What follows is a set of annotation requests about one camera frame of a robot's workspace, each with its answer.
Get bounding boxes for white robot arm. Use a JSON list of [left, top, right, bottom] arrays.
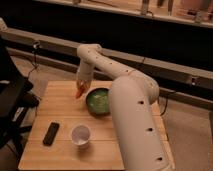
[[76, 44, 174, 171]]

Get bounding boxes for green bowl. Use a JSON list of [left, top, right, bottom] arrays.
[[86, 88, 110, 116]]

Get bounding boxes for red orange pepper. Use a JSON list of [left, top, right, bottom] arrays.
[[76, 85, 87, 98]]

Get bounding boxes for black remote control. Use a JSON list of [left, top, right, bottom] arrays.
[[43, 122, 59, 146]]

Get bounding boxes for white paper cup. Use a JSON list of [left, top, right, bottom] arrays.
[[71, 125, 91, 149]]

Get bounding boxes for black cable right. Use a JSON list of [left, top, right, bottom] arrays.
[[159, 89, 178, 117]]

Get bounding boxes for black cable with plug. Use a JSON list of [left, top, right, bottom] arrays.
[[26, 40, 42, 80]]

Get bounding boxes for wooden table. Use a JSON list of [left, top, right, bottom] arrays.
[[19, 81, 175, 171]]

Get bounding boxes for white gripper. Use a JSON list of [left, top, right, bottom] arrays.
[[76, 62, 93, 91]]

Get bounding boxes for black office chair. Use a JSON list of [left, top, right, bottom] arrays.
[[0, 37, 39, 156]]

